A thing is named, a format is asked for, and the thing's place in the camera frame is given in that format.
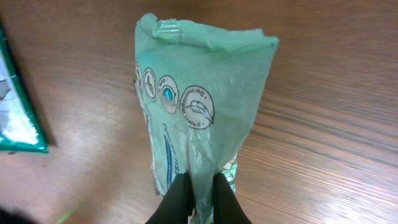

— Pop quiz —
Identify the teal wet wipes pack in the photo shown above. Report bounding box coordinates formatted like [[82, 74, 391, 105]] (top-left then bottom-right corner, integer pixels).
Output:
[[135, 13, 279, 223]]

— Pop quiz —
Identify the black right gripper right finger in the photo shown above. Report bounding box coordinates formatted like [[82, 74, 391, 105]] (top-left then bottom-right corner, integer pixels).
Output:
[[212, 172, 251, 224]]

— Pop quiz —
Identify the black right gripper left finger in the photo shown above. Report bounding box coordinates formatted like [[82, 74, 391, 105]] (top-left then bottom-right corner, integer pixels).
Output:
[[146, 172, 195, 224]]

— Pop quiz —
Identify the green 3M cloth package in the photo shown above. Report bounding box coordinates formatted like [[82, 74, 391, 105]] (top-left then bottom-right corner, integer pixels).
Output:
[[1, 28, 48, 154]]

